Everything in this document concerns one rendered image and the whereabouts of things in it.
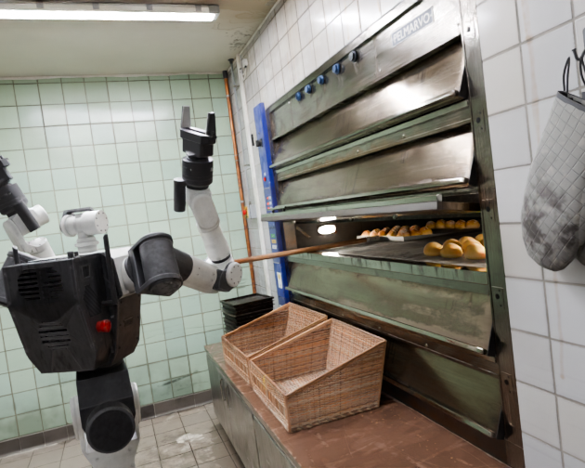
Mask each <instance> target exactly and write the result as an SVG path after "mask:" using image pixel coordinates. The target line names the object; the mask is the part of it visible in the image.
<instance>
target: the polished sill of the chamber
mask: <svg viewBox="0 0 585 468"><path fill-rule="evenodd" d="M288 256H290V257H296V258H303V259H309V260H316V261H322V262H329V263H335V264H342V265H349V266H355V267H366V268H373V269H380V270H386V271H393V272H399V273H406V274H412V275H419V276H425V277H432V278H439V279H445V280H457V281H464V282H471V283H477V284H484V285H488V273H487V268H486V267H477V266H459V265H449V264H439V263H430V262H421V261H410V260H401V259H392V258H382V257H372V256H363V255H353V254H343V253H325V252H316V251H315V252H309V253H299V254H294V255H288Z"/></svg>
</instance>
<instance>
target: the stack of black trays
mask: <svg viewBox="0 0 585 468"><path fill-rule="evenodd" d="M272 299H274V296H270V295H266V294H262V293H259V292H257V293H252V294H247V295H243V296H239V297H234V298H229V299H225V300H221V301H220V303H222V304H220V305H222V306H223V307H221V308H223V310H222V311H221V312H223V315H224V317H223V318H222V319H224V320H223V321H224V322H225V324H223V325H225V326H226V328H223V329H225V331H224V332H225V333H229V332H232V331H234V330H236V329H238V328H239V327H241V326H243V325H245V324H246V323H249V322H251V321H253V320H255V319H258V318H260V317H262V316H264V315H265V314H267V313H269V312H270V311H273V308H275V307H273V305H274V304H273V301H275V300H272Z"/></svg>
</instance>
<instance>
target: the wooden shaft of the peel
mask: <svg viewBox="0 0 585 468"><path fill-rule="evenodd" d="M366 241H367V240H366V238H361V239H355V240H345V241H339V242H334V243H328V244H322V245H317V246H311V247H305V248H300V249H294V250H289V251H283V252H278V253H268V254H262V255H257V256H251V257H245V258H240V259H234V262H237V263H239V264H244V263H250V262H255V261H261V260H267V259H271V258H277V257H282V256H288V255H294V254H303V253H309V252H315V251H320V250H325V249H330V248H336V247H342V246H347V245H352V244H358V243H363V242H366Z"/></svg>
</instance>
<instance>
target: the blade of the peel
mask: <svg viewBox="0 0 585 468"><path fill-rule="evenodd" d="M449 233H454V232H433V234H428V235H417V236H406V237H393V236H379V238H380V241H411V240H417V239H422V238H427V237H433V236H438V235H443V234H449Z"/></svg>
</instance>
